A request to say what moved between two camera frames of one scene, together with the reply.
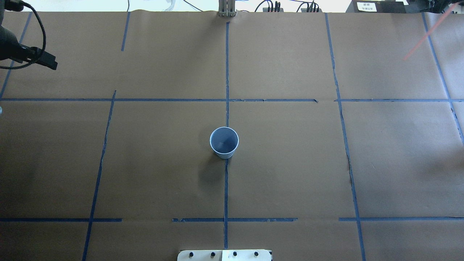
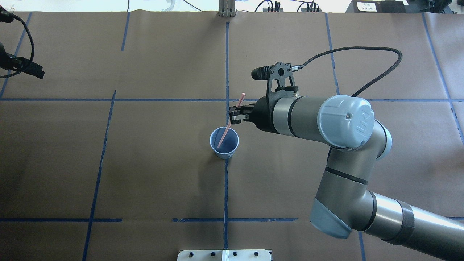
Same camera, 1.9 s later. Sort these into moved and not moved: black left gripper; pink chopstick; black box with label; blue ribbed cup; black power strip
Moved: pink chopstick; black left gripper
Not moved: black power strip; black box with label; blue ribbed cup
